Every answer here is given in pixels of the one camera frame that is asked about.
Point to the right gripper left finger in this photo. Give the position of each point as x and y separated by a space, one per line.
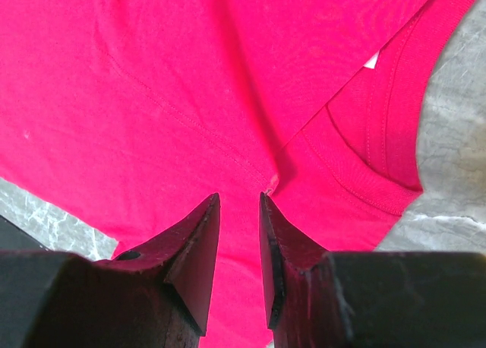
158 293

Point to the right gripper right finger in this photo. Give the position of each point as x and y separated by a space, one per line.
301 300

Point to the pink t shirt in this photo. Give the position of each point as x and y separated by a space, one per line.
128 113

